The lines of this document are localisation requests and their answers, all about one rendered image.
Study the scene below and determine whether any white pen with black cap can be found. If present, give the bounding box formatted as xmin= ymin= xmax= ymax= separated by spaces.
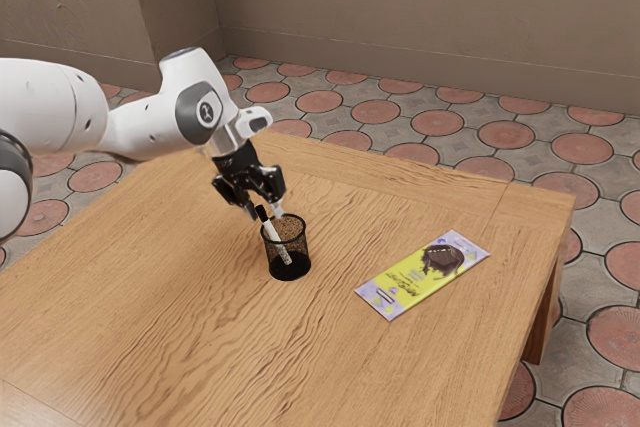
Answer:
xmin=255 ymin=204 xmax=293 ymax=266

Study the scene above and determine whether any black mesh pen holder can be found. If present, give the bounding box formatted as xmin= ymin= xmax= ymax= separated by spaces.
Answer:
xmin=259 ymin=213 xmax=313 ymax=282

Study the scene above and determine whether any yellow and lilac flat packet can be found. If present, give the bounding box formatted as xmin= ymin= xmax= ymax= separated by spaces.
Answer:
xmin=353 ymin=229 xmax=491 ymax=321

